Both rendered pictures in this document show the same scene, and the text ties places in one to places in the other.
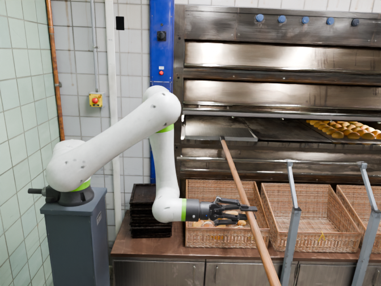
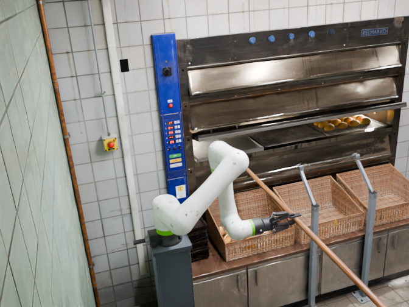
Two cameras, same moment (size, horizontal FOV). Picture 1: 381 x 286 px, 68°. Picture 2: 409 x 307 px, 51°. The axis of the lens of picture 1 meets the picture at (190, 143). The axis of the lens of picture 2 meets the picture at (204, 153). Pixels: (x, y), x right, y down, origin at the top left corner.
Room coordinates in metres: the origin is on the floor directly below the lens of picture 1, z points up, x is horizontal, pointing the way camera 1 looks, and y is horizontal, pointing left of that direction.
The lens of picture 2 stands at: (-0.88, 0.76, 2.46)
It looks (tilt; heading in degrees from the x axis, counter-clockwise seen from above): 22 degrees down; 345
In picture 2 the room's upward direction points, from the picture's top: 4 degrees counter-clockwise
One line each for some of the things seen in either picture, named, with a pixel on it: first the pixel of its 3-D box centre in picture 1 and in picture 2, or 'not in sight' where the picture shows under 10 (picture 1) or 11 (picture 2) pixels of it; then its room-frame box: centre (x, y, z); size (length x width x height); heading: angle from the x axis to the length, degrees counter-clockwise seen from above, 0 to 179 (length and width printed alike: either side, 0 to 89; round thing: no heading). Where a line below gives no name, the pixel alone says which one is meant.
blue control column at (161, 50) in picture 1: (168, 122); (152, 141); (2.98, 0.25, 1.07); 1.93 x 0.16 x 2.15; 2
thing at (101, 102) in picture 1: (97, 99); (110, 142); (1.99, 0.67, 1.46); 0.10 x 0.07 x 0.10; 92
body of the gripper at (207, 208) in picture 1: (210, 210); (269, 223); (1.04, -0.10, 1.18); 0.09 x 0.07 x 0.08; 91
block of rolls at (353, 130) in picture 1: (343, 127); (331, 116); (2.53, -1.40, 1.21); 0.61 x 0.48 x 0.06; 2
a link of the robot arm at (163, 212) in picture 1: (169, 207); (239, 229); (1.05, 0.08, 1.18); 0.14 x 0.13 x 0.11; 91
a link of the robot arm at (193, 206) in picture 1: (193, 209); (256, 226); (1.04, -0.02, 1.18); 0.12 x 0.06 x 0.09; 1
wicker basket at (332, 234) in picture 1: (305, 214); (316, 208); (1.81, -0.85, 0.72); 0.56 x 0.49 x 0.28; 92
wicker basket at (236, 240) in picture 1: (223, 210); (247, 222); (1.81, -0.26, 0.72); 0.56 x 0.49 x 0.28; 92
